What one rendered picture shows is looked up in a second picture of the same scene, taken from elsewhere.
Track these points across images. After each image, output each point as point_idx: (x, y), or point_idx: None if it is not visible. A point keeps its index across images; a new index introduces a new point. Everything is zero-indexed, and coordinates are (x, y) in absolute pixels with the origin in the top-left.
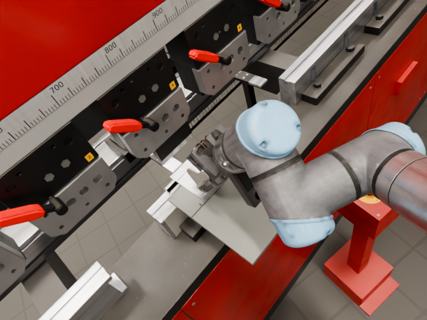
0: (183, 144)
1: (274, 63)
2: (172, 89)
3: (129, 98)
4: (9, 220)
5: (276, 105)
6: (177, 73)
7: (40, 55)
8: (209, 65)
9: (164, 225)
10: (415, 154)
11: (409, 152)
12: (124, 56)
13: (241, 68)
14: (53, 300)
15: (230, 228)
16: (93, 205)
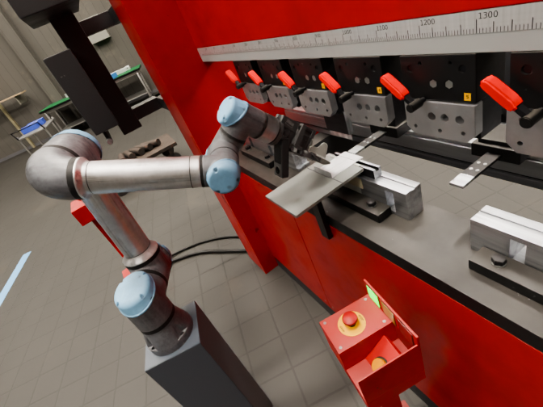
0: (345, 136)
1: None
2: (322, 88)
3: (300, 71)
4: (250, 75)
5: (229, 102)
6: (505, 123)
7: (271, 23)
8: None
9: None
10: (194, 160)
11: (197, 159)
12: (300, 48)
13: (377, 125)
14: None
15: (291, 184)
16: (283, 106)
